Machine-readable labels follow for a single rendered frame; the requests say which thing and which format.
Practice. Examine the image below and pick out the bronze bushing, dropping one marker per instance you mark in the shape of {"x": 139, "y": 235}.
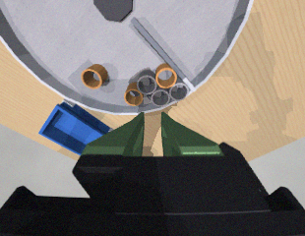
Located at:
{"x": 130, "y": 99}
{"x": 89, "y": 81}
{"x": 167, "y": 83}

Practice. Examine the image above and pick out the grey metal bushing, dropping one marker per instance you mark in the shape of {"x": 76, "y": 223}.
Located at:
{"x": 160, "y": 101}
{"x": 179, "y": 95}
{"x": 146, "y": 89}

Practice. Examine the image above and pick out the blue crate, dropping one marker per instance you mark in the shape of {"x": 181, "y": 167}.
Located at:
{"x": 65, "y": 130}

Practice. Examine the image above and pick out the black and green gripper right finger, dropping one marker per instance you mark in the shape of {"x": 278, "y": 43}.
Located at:
{"x": 178, "y": 140}

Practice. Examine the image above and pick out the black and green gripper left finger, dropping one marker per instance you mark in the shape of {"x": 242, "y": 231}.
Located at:
{"x": 126, "y": 140}

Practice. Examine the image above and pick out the grey round turntable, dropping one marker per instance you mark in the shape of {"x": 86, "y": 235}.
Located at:
{"x": 56, "y": 40}

